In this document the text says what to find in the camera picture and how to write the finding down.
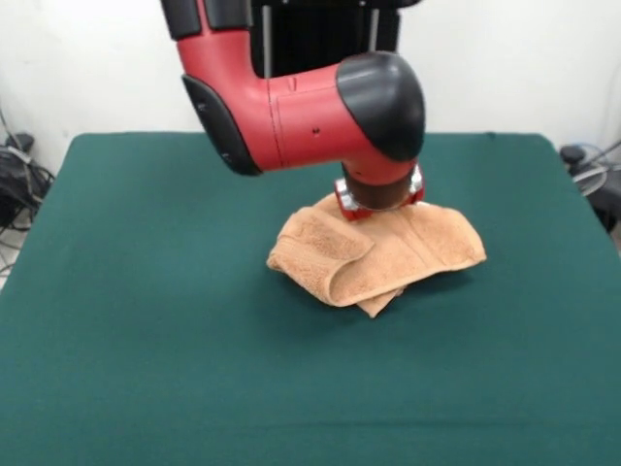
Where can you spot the black round knob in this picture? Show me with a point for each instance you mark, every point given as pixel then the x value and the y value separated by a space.
pixel 573 154

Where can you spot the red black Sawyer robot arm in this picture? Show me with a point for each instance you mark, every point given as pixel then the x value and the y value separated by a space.
pixel 310 126

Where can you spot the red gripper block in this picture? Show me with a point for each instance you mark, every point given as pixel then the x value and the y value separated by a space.
pixel 348 211

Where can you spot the small black device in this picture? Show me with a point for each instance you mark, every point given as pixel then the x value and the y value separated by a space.
pixel 20 142

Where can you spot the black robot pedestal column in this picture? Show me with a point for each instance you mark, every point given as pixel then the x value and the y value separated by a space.
pixel 315 39

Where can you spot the dark green table cloth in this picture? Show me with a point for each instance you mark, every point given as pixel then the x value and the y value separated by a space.
pixel 194 364

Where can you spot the tan terry towel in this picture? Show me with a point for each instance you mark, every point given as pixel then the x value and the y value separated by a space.
pixel 388 257

